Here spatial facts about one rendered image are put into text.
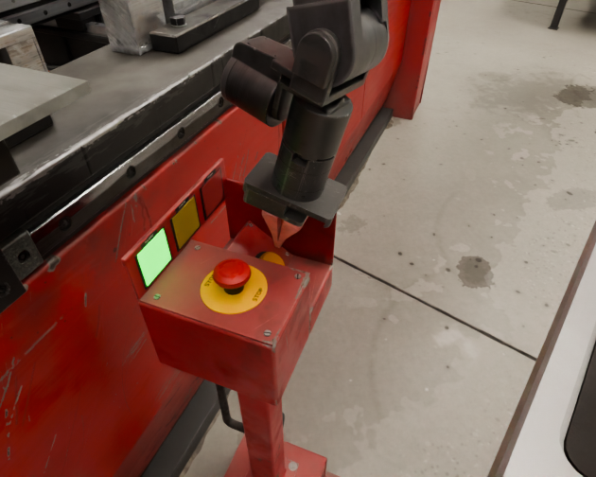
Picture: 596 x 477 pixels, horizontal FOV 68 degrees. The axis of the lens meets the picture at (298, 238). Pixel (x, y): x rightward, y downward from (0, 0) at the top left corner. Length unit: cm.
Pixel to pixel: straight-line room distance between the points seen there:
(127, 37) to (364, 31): 52
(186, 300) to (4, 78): 25
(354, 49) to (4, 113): 25
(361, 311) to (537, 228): 85
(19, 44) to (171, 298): 37
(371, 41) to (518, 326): 130
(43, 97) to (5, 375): 35
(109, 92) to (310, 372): 93
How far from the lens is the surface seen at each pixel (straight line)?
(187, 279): 51
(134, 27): 83
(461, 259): 173
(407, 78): 251
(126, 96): 69
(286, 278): 49
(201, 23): 88
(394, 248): 171
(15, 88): 42
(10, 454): 71
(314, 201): 47
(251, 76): 45
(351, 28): 37
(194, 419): 124
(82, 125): 63
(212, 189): 57
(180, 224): 52
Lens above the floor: 114
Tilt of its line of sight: 42 degrees down
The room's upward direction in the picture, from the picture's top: straight up
